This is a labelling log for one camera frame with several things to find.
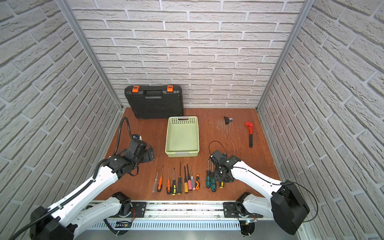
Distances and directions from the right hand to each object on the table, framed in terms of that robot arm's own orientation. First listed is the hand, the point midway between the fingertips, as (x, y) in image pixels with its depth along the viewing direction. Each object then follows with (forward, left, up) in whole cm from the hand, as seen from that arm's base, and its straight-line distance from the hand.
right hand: (222, 178), depth 83 cm
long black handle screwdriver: (-1, +24, 0) cm, 24 cm away
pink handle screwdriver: (-1, +19, 0) cm, 19 cm away
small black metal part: (+44, -11, -1) cm, 45 cm away
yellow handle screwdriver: (-1, +21, -1) cm, 21 cm away
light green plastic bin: (+30, +23, -1) cm, 38 cm away
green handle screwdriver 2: (-1, +6, +1) cm, 6 cm away
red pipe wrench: (+37, -27, 0) cm, 46 cm away
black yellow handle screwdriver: (-4, +1, +2) cm, 4 cm away
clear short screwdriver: (-1, +17, 0) cm, 17 cm away
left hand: (+14, +41, +12) cm, 45 cm away
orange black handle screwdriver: (-1, +35, 0) cm, 35 cm away
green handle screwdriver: (+2, +8, 0) cm, 8 cm away
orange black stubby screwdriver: (0, +14, 0) cm, 14 cm away
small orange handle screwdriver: (-4, +30, 0) cm, 31 cm away
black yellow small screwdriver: (-3, +27, +1) cm, 28 cm away
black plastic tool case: (+50, +40, +16) cm, 66 cm away
